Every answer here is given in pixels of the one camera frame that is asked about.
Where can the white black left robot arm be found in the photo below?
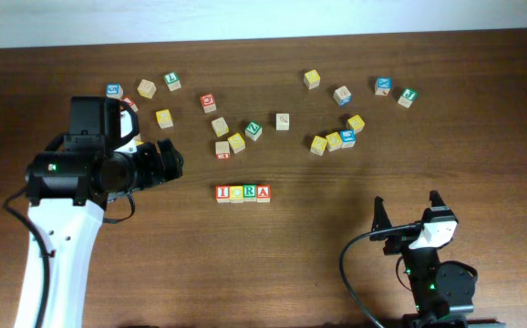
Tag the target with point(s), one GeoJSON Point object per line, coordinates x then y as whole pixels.
{"type": "Point", "coordinates": [68, 187]}

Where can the yellow C block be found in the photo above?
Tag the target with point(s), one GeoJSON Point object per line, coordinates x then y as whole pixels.
{"type": "Point", "coordinates": [236, 194]}

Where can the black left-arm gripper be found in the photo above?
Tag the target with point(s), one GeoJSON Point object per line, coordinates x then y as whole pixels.
{"type": "Point", "coordinates": [157, 173]}

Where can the yellow top block far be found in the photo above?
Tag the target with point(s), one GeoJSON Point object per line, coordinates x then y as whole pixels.
{"type": "Point", "coordinates": [312, 79]}

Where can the green Z block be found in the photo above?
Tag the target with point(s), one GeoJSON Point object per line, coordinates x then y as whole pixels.
{"type": "Point", "coordinates": [253, 130]}

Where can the yellow K block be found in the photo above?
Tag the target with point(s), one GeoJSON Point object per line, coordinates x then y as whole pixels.
{"type": "Point", "coordinates": [356, 124]}

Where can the blue L block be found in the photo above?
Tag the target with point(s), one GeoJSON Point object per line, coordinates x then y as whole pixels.
{"type": "Point", "coordinates": [348, 137]}

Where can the red O block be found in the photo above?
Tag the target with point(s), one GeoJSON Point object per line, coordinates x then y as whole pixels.
{"type": "Point", "coordinates": [208, 103]}

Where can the wood block red side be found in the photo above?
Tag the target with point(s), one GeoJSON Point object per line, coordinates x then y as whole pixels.
{"type": "Point", "coordinates": [222, 150]}

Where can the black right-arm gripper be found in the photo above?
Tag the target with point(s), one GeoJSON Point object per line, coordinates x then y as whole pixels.
{"type": "Point", "coordinates": [399, 242]}

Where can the green J block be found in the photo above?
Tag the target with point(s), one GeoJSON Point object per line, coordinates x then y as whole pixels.
{"type": "Point", "coordinates": [407, 97]}

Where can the yellow s block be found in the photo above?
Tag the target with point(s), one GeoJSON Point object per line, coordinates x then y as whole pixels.
{"type": "Point", "coordinates": [318, 145]}
{"type": "Point", "coordinates": [236, 143]}

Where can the red a block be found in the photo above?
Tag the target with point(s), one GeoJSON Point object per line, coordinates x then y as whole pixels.
{"type": "Point", "coordinates": [131, 103]}
{"type": "Point", "coordinates": [263, 193]}

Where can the blue X block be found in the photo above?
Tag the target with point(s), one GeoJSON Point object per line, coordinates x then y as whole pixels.
{"type": "Point", "coordinates": [383, 86]}

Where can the yellow G block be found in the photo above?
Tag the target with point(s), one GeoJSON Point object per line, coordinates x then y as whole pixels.
{"type": "Point", "coordinates": [334, 141]}

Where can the plain wood block far-left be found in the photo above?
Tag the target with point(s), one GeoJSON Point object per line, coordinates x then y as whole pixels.
{"type": "Point", "coordinates": [146, 88]}

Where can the red I block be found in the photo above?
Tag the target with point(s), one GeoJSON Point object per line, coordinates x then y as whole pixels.
{"type": "Point", "coordinates": [222, 193]}

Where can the blue D block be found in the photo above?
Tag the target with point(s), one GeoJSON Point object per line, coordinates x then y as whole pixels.
{"type": "Point", "coordinates": [342, 96]}

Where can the plain wood yellow-side block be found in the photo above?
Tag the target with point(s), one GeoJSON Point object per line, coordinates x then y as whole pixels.
{"type": "Point", "coordinates": [220, 127]}

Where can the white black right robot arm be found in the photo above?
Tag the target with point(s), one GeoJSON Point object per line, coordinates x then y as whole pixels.
{"type": "Point", "coordinates": [424, 256]}

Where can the green L block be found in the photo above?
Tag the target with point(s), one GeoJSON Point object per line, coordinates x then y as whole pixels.
{"type": "Point", "coordinates": [172, 81]}

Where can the blue S block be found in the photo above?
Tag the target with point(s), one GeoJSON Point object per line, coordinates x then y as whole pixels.
{"type": "Point", "coordinates": [114, 90]}

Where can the green R block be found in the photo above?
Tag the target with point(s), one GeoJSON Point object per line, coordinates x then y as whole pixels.
{"type": "Point", "coordinates": [249, 193]}

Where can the yellow block centre left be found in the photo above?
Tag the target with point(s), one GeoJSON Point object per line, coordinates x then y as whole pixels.
{"type": "Point", "coordinates": [164, 118]}

